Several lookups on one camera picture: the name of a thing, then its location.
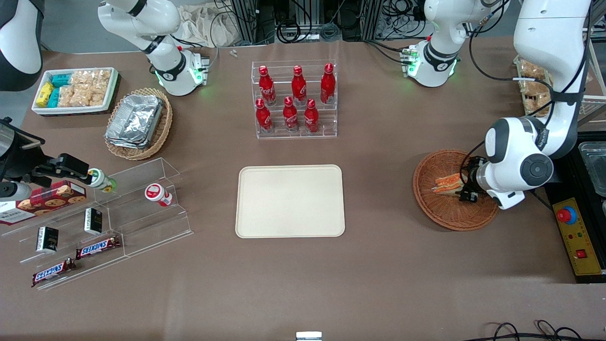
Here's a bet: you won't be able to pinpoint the clear acrylic stepped shelf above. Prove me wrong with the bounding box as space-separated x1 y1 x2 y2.
95 158 193 260
0 178 126 290

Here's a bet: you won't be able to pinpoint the beige plastic serving tray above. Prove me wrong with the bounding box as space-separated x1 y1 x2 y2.
235 164 346 239

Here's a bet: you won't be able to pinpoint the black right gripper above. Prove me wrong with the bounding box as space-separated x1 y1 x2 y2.
0 137 91 187

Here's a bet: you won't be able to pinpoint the brown wicker basket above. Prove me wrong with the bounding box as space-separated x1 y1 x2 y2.
412 149 499 232

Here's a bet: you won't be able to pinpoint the red cola bottle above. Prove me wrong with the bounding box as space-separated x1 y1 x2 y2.
303 99 320 134
258 65 277 106
255 99 274 134
320 63 336 105
291 65 307 106
283 97 300 133

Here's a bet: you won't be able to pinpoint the white wire rack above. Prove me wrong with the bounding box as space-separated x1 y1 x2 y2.
514 28 606 128

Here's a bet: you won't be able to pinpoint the stacked aluminium foil trays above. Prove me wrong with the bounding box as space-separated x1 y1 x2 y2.
105 94 164 150

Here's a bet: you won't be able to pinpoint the triangle sandwich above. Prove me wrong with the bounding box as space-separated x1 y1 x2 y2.
431 172 467 195

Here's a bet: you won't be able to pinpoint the yellow emergency stop box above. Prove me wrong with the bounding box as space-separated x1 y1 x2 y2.
553 197 604 277

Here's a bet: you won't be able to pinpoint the clear acrylic bottle stand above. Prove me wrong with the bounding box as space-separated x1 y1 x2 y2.
251 59 338 140

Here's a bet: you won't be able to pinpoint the black side stand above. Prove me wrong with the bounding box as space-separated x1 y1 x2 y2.
544 132 606 285

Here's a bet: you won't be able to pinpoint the Snickers chocolate bar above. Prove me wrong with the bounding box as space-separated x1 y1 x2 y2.
76 236 122 260
32 259 76 287

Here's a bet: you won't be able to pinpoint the clear plastic container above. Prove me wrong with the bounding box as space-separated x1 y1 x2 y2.
579 141 606 197

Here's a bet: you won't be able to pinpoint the black floor cable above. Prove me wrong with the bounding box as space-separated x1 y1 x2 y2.
473 320 606 341

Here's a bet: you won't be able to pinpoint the red plaid cookie box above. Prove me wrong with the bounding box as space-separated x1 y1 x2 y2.
0 180 88 226

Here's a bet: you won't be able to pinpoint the clear bagged bread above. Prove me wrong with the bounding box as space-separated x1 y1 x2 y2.
518 81 554 117
516 56 552 83

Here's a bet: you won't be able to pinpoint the small black chocolate box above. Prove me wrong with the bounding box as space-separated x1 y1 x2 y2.
84 207 103 235
36 226 59 253

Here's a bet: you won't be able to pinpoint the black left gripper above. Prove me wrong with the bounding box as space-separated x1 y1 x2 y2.
459 157 488 202

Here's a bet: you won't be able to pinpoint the aluminium frame post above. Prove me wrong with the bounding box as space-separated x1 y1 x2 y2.
362 0 393 41
232 0 277 45

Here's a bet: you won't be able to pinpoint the white plastic snack bin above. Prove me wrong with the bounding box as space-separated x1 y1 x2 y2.
31 67 120 117

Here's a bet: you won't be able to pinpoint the green sunflower snack cup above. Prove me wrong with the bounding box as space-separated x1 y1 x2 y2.
88 169 116 193

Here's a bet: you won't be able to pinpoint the yellow snack packet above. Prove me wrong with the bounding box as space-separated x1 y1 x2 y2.
36 82 54 108

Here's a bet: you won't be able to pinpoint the red lidded snack cup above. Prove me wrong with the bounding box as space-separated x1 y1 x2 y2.
144 183 174 207

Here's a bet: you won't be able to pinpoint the light wicker basket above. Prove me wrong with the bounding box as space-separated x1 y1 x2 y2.
104 88 173 161

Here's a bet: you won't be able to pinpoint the beige cloth bag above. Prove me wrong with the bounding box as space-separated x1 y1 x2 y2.
178 2 237 48

